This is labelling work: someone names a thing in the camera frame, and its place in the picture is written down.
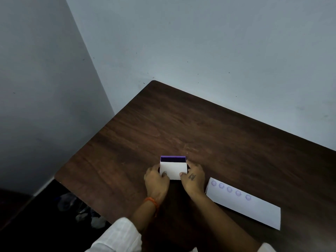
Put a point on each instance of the person's left hand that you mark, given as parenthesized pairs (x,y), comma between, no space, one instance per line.
(156,185)

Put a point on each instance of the person's right hand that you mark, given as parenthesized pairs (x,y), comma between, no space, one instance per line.
(194,181)

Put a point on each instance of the person's left thumb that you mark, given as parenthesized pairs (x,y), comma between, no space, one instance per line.
(165,174)

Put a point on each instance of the person's right thumb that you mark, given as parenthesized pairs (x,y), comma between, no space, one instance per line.
(183,175)

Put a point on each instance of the purple and white ink pad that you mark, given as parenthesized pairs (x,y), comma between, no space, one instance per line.
(173,169)

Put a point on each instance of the person's right forearm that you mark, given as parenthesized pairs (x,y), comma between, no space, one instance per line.
(223,223)

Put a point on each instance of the person's left forearm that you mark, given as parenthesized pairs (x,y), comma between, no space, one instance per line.
(147,215)

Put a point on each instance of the orange thread wristband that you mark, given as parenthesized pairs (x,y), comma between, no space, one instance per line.
(152,201)

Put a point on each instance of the white paper strip with stamps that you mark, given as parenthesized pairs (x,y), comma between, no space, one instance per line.
(244,204)

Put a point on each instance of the white shirt sleeve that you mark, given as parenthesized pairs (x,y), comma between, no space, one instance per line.
(267,248)
(118,237)

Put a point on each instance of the crumpled clear plastic bags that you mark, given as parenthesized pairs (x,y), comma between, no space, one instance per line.
(84,211)

